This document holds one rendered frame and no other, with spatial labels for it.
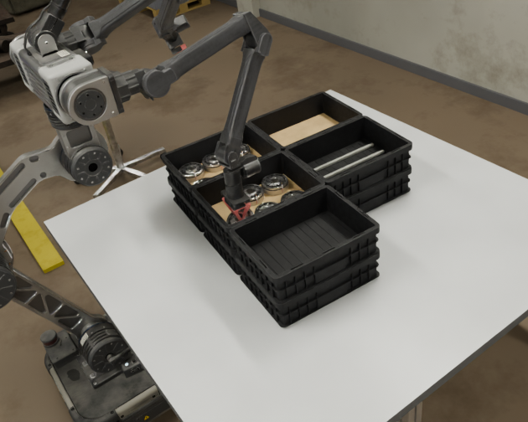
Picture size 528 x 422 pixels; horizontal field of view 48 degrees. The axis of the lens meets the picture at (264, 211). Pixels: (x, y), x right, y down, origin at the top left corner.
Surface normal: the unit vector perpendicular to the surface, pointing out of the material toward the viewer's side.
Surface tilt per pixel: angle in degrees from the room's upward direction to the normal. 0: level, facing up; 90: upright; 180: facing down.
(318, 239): 0
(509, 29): 90
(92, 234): 0
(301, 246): 0
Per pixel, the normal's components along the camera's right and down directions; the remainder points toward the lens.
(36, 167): 0.58, 0.44
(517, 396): -0.13, -0.79
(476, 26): -0.81, 0.43
